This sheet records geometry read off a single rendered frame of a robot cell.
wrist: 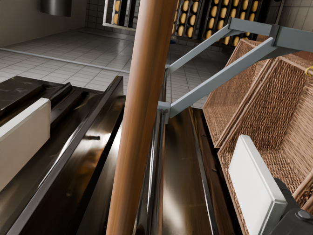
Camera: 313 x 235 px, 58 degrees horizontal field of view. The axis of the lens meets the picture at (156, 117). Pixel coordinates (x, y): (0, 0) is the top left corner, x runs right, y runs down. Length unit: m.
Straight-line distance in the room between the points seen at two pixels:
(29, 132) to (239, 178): 0.13
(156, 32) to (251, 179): 0.13
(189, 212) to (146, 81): 0.76
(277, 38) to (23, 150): 0.57
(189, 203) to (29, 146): 0.84
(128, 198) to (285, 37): 0.49
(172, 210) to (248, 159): 0.81
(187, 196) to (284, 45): 0.60
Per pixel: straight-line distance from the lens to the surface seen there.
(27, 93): 1.79
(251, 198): 0.16
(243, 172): 0.18
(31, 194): 0.74
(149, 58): 0.24
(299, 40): 0.68
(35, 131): 0.19
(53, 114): 1.51
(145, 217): 0.34
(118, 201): 0.30
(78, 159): 0.95
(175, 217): 0.95
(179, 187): 1.07
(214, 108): 1.84
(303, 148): 1.20
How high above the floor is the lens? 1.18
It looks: 1 degrees down
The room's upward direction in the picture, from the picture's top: 80 degrees counter-clockwise
